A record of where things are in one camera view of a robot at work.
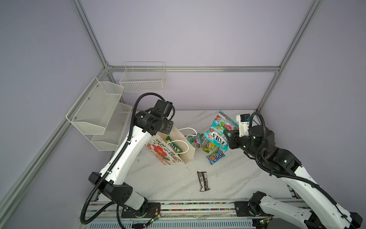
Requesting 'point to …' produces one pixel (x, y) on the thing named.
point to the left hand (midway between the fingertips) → (163, 126)
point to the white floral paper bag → (172, 149)
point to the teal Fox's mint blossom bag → (196, 140)
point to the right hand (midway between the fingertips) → (223, 131)
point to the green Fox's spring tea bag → (208, 146)
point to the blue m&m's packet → (213, 158)
